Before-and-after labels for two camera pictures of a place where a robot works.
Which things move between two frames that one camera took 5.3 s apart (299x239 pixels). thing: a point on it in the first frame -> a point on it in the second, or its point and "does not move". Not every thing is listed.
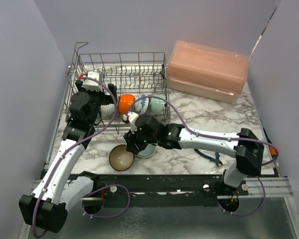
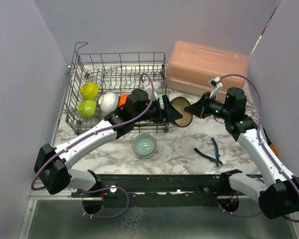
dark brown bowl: x=120 y=159 -> x=180 y=103
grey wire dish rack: x=141 y=80 does not move
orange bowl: x=124 y=103 does not move
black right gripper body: x=140 y=140 -> x=212 y=107
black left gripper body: x=97 y=98 -> x=160 y=114
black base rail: x=158 y=190 does not move
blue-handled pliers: x=216 y=160 does not move
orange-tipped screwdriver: x=272 y=149 does not move
